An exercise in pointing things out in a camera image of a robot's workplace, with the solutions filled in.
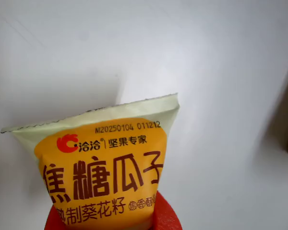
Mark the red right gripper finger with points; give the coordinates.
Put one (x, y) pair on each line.
(165, 213)

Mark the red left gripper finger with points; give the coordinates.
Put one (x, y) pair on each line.
(53, 220)

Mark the yellow green sunflower seed bag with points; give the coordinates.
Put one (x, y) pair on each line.
(98, 163)

